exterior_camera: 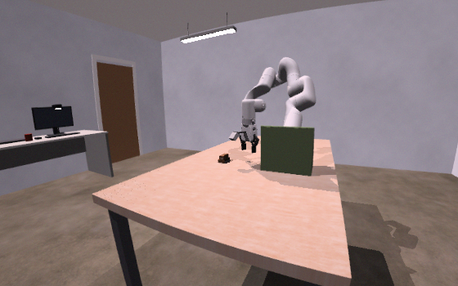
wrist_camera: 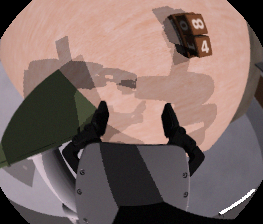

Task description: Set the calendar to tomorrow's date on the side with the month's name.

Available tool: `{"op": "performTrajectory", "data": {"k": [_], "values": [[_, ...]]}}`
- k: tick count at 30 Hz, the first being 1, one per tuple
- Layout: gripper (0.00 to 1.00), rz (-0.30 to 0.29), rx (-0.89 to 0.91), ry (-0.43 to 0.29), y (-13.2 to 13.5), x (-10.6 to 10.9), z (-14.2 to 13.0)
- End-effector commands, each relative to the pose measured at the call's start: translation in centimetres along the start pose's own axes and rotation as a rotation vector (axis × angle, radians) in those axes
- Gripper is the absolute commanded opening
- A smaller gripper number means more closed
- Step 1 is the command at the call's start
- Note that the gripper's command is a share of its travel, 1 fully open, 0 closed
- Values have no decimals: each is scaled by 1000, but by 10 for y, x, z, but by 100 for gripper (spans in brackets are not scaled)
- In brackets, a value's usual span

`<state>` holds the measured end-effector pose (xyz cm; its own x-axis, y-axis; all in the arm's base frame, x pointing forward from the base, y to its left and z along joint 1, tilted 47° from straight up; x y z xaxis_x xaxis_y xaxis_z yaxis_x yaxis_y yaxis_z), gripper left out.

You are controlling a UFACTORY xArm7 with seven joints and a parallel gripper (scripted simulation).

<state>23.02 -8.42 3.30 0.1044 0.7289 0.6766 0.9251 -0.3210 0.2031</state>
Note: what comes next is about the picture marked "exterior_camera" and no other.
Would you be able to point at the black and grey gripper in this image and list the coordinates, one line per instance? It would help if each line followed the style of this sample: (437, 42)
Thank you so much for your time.
(250, 135)

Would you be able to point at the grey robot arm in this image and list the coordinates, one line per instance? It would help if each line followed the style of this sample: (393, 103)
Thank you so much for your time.
(300, 89)

